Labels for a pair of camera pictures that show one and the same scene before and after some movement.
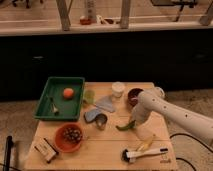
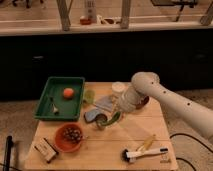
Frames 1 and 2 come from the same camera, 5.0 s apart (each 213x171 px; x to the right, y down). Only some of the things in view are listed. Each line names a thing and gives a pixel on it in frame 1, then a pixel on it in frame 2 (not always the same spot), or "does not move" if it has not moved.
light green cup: [89, 96] does not move
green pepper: [131, 125] -> [112, 120]
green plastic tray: [69, 109] does not move
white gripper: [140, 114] -> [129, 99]
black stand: [7, 154] does not move
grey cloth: [106, 103] does not move
